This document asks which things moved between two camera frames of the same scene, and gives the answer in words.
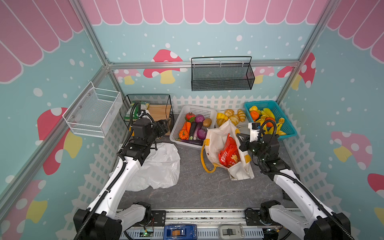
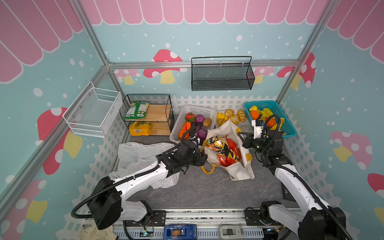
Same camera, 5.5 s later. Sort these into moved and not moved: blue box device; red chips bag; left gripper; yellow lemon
Moved: left gripper
Not moved: blue box device; yellow lemon; red chips bag
